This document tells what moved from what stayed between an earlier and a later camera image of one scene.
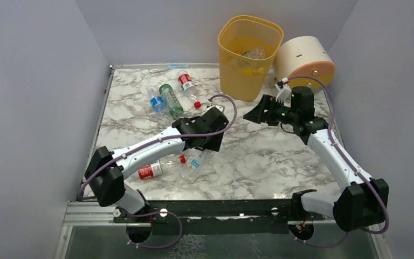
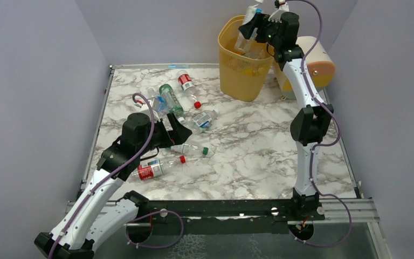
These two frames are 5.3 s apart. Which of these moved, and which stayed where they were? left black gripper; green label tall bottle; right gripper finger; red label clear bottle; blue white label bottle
Moved: left black gripper; blue white label bottle; right gripper finger
Stayed: green label tall bottle; red label clear bottle
